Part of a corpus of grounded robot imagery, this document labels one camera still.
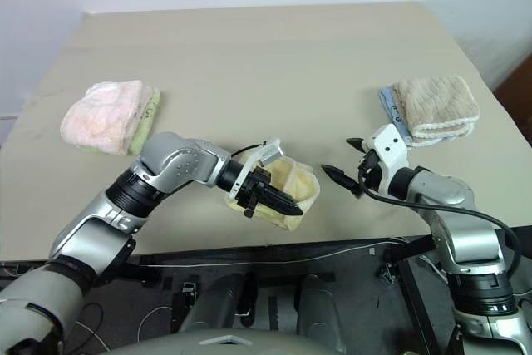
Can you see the grey robot left leg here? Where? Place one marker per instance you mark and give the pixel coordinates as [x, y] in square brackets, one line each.
[216, 303]

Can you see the grey robot torso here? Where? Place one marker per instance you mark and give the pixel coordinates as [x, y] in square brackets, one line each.
[224, 346]

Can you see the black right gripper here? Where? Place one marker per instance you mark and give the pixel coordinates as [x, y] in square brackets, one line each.
[372, 174]

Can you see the beige folded towel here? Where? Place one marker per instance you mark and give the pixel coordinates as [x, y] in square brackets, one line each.
[436, 99]

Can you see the green cloth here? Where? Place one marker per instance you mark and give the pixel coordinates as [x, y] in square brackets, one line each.
[145, 124]

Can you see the grey robot right leg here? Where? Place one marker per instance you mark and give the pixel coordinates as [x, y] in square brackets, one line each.
[320, 309]

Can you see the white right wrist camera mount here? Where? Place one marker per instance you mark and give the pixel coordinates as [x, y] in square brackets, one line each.
[390, 147]

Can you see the grey robot leg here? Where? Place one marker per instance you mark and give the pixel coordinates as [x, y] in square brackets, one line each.
[320, 309]
[216, 303]

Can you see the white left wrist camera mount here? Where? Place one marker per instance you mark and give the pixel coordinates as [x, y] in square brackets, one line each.
[251, 164]

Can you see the blue cloth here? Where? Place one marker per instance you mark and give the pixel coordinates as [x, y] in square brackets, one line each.
[392, 111]

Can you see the pink folded towel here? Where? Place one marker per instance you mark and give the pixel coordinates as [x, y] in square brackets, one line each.
[104, 118]

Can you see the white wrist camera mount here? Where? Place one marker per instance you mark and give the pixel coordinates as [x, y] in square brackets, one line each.
[390, 147]
[251, 164]

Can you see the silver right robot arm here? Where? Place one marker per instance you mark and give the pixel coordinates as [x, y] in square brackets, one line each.
[469, 226]

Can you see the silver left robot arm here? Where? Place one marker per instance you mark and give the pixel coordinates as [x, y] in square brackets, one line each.
[104, 226]

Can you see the yellow towel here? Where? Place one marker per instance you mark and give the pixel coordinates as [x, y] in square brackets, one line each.
[301, 184]

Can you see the black table frame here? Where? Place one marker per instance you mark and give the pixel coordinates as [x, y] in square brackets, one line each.
[232, 255]

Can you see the small metal clamp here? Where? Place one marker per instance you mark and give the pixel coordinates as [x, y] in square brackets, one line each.
[188, 288]
[386, 276]

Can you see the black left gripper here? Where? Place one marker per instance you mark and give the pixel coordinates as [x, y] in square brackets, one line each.
[255, 188]

